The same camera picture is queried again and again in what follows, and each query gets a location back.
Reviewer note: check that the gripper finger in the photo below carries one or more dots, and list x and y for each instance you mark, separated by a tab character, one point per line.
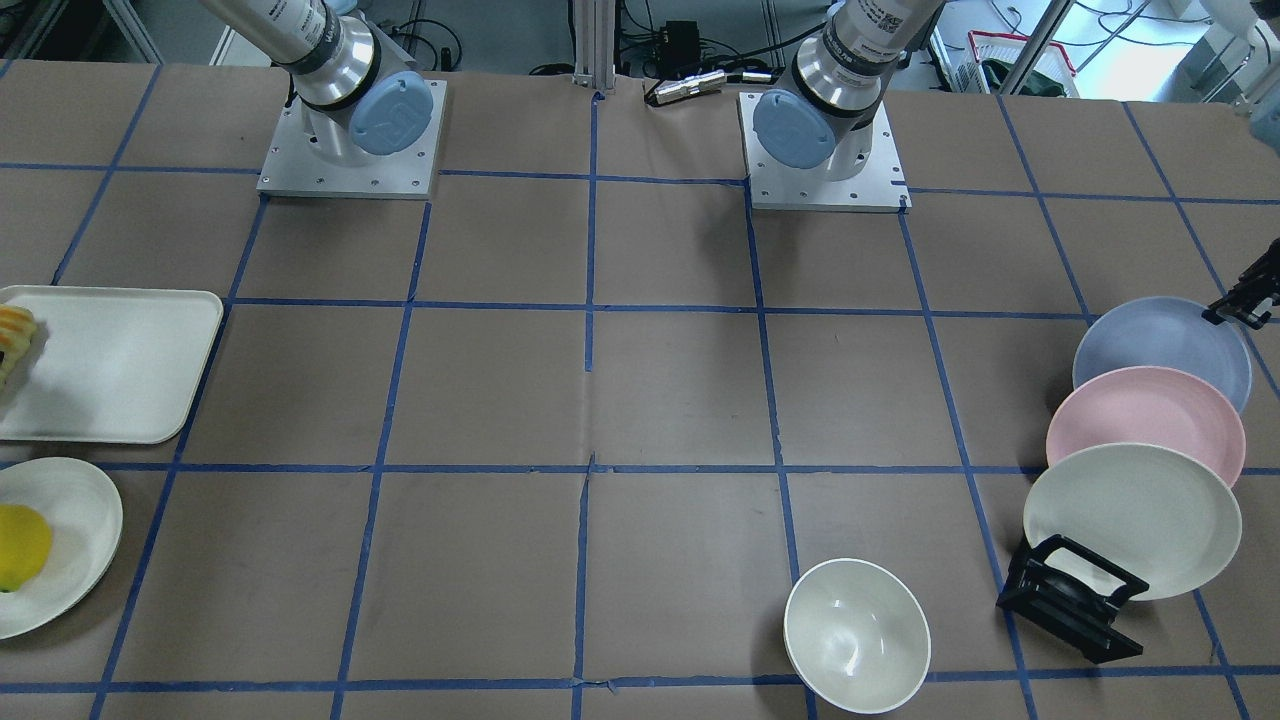
1254	295

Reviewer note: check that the blue plate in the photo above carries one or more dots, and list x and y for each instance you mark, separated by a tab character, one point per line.
1166	331

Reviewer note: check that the striped bread roll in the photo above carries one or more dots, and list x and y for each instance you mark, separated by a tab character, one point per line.
18	328

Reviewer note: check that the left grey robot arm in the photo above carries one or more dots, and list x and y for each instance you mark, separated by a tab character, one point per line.
820	115

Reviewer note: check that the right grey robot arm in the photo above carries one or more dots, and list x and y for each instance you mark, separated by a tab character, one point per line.
589	236

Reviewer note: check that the pink plate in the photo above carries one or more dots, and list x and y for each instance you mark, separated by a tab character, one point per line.
1152	405

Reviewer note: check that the white plate in rack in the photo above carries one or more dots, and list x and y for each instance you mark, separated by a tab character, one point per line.
1161	515

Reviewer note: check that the black plate rack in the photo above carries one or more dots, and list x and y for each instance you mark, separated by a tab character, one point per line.
1061	604

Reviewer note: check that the small white plate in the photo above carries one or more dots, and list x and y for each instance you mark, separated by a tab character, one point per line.
84	510

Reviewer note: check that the red white basket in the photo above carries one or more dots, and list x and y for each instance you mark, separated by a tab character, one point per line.
990	57

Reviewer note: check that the white bowl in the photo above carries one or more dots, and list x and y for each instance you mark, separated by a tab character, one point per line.
857	636

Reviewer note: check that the black device on bench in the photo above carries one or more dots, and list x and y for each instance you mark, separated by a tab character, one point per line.
677	48

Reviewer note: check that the white rectangular tray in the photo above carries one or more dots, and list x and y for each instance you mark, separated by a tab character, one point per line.
112	366

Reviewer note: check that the yellow lemon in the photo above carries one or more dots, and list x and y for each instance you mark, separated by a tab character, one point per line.
26	541

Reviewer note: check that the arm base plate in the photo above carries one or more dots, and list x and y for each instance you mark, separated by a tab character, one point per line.
311	157
863	174

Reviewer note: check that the silver cable connector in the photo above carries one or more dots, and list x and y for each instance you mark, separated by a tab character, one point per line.
669	91

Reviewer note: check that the aluminium frame post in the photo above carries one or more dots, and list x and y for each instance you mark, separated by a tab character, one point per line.
595	42

